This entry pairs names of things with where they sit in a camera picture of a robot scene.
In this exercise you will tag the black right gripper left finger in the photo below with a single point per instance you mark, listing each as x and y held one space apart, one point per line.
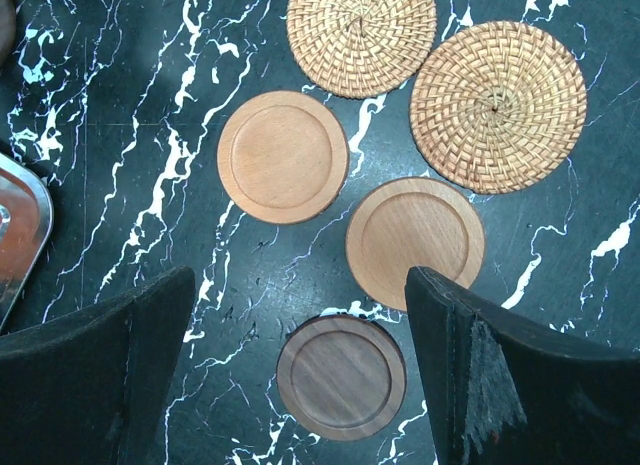
89 387

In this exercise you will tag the dark wooden coaster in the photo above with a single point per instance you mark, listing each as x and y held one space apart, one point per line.
341 377
7 28

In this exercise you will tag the light wooden coaster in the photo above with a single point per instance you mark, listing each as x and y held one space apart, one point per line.
413 221
283 157

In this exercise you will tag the silver metal tray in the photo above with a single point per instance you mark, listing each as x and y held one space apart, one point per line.
26 223

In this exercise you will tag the woven rattan coaster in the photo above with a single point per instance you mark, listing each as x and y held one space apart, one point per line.
360 48
498 106

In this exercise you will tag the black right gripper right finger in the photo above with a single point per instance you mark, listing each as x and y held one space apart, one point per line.
503 389

